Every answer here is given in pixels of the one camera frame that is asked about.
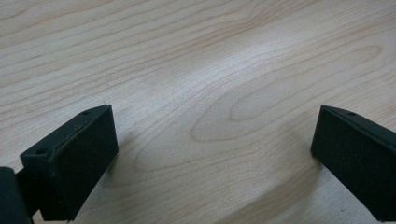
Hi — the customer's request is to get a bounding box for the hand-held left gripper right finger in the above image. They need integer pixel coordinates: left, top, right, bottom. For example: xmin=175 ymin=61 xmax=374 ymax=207
xmin=310 ymin=105 xmax=396 ymax=222

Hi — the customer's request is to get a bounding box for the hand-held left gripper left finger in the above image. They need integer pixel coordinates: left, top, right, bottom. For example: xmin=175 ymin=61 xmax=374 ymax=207
xmin=20 ymin=104 xmax=120 ymax=222

